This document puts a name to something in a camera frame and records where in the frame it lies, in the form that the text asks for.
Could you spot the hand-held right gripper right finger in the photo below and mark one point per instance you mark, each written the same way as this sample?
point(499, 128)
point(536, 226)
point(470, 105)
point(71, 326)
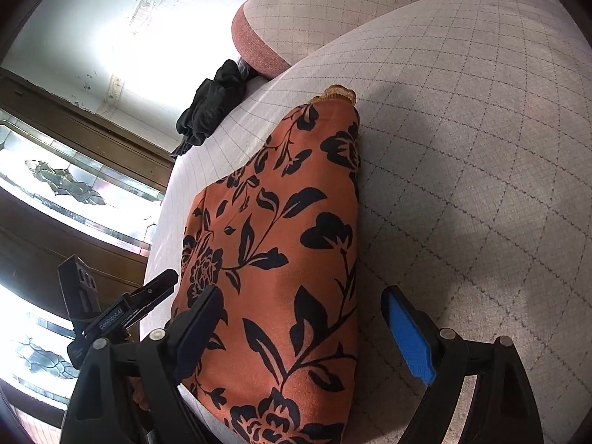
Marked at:
point(411, 333)

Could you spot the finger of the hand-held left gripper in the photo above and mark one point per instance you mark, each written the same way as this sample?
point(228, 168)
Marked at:
point(155, 289)

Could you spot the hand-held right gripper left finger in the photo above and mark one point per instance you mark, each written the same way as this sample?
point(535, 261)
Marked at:
point(199, 333)

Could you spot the orange black floral garment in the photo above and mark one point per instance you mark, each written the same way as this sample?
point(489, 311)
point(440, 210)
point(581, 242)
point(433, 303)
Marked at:
point(286, 286)

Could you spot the person's left hand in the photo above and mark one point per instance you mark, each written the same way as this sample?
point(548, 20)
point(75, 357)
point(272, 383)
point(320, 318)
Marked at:
point(139, 393)

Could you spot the wooden window with patterned glass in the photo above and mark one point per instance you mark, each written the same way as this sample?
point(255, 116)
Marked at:
point(55, 185)

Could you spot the white quilted bed blanket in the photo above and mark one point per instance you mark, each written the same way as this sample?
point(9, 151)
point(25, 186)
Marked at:
point(462, 148)

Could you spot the black crumpled cloth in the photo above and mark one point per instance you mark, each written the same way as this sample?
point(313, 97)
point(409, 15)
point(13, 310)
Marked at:
point(212, 101)

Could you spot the white pillow with pink edge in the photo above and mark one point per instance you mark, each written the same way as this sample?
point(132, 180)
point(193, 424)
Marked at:
point(323, 9)

